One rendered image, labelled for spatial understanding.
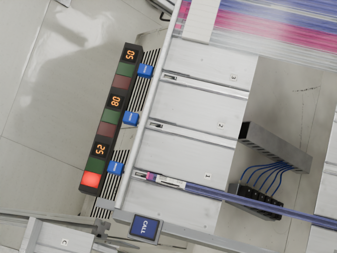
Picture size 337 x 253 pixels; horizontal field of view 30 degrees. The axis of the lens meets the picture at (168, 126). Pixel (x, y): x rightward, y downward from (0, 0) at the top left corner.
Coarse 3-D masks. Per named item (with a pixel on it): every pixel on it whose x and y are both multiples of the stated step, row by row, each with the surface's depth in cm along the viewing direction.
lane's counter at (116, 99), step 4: (112, 96) 134; (116, 96) 134; (120, 96) 134; (124, 96) 134; (108, 100) 134; (112, 100) 134; (116, 100) 134; (120, 100) 134; (108, 104) 134; (112, 104) 134; (116, 104) 134; (120, 104) 133; (120, 108) 133
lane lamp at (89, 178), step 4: (84, 172) 129; (88, 172) 129; (84, 176) 129; (88, 176) 129; (92, 176) 129; (96, 176) 129; (100, 176) 129; (84, 180) 129; (88, 180) 129; (92, 180) 129; (96, 180) 129; (84, 184) 129; (88, 184) 129; (92, 184) 129; (96, 184) 129
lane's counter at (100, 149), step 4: (96, 144) 131; (100, 144) 131; (104, 144) 131; (96, 148) 131; (100, 148) 131; (104, 148) 131; (108, 148) 131; (92, 152) 131; (96, 152) 131; (100, 152) 131; (104, 152) 131; (100, 156) 130; (104, 156) 130
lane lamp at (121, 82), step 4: (116, 76) 135; (120, 76) 135; (124, 76) 135; (116, 80) 135; (120, 80) 135; (124, 80) 135; (128, 80) 135; (112, 84) 135; (116, 84) 135; (120, 84) 135; (124, 84) 135; (128, 84) 135; (124, 88) 134
